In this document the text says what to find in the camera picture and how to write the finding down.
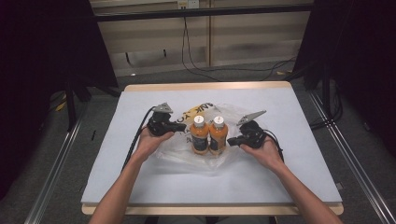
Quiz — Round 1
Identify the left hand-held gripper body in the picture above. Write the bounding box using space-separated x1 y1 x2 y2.
147 102 174 136

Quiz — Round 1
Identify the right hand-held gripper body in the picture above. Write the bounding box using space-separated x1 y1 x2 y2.
236 110 267 149

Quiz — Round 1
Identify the orange juice bottle white cap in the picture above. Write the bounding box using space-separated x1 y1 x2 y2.
208 115 230 156
190 115 210 156

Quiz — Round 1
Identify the clear plastic bag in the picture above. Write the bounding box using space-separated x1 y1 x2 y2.
154 102 248 172

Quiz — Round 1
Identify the person's left hand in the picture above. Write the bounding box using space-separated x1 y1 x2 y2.
134 127 176 162

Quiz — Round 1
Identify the person's right hand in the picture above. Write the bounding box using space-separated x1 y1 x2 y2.
240 136 286 174

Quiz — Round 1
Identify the white table mat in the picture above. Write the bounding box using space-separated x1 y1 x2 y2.
80 87 344 206

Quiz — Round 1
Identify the wooden table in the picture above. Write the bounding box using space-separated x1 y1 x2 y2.
81 81 345 217

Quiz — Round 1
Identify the black metal stand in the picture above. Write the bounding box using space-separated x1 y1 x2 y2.
64 76 79 133
320 60 332 120

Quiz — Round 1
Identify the black horizontal bar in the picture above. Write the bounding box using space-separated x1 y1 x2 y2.
92 3 315 22

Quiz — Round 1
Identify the black curtain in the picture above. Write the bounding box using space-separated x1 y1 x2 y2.
290 0 396 157
0 0 120 200

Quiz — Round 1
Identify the right hand-held gripper cable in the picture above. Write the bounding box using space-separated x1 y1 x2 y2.
263 128 285 163

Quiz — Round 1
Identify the black floor cable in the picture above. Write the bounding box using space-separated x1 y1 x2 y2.
186 55 297 82

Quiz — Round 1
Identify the black hanging cable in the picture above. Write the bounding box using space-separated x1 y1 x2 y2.
181 16 220 82

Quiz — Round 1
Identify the bundle of black cables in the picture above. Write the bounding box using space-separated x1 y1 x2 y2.
308 82 345 131

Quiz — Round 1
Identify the metal floor rail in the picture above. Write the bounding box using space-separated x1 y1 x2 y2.
23 118 84 224
307 90 396 224

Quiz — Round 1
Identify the wall power outlet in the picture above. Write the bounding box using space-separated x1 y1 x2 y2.
177 0 200 9

